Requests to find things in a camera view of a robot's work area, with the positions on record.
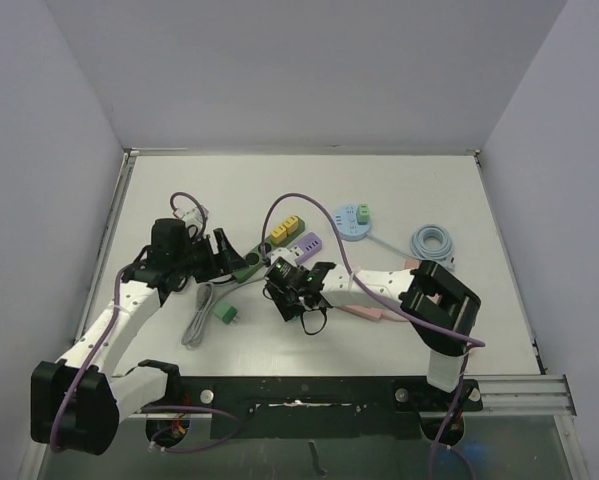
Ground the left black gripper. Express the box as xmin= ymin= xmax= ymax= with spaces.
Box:
xmin=173 ymin=229 xmax=247 ymax=283

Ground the green charger plug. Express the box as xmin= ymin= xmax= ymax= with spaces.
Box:
xmin=356 ymin=204 xmax=371 ymax=225
xmin=213 ymin=300 xmax=238 ymax=325

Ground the yellow charger plug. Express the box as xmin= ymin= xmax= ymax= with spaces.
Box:
xmin=282 ymin=215 xmax=299 ymax=236
xmin=270 ymin=224 xmax=289 ymax=245

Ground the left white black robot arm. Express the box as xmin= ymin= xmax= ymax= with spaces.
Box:
xmin=30 ymin=218 xmax=247 ymax=455

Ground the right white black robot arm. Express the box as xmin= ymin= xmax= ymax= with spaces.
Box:
xmin=265 ymin=258 xmax=483 ymax=409

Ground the green power strip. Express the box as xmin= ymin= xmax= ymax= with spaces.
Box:
xmin=233 ymin=216 xmax=305 ymax=284

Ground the purple power strip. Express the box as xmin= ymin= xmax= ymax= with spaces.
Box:
xmin=286 ymin=232 xmax=323 ymax=266

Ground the pink power strip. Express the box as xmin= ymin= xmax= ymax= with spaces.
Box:
xmin=339 ymin=305 xmax=383 ymax=322

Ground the blue round power socket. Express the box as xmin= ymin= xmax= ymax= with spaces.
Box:
xmin=332 ymin=204 xmax=371 ymax=242

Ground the grey power cord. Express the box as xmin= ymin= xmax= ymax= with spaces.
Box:
xmin=181 ymin=272 xmax=273 ymax=351

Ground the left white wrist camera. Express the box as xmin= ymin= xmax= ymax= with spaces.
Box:
xmin=173 ymin=206 xmax=209 ymax=228

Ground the pink power cord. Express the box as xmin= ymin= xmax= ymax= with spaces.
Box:
xmin=378 ymin=259 xmax=473 ymax=357

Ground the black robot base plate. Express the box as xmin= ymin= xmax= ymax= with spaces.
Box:
xmin=145 ymin=376 xmax=483 ymax=447

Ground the light blue coiled cord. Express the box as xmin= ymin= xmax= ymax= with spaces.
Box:
xmin=368 ymin=223 xmax=456 ymax=269

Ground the aluminium frame rail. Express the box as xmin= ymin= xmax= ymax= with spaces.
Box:
xmin=45 ymin=152 xmax=574 ymax=479

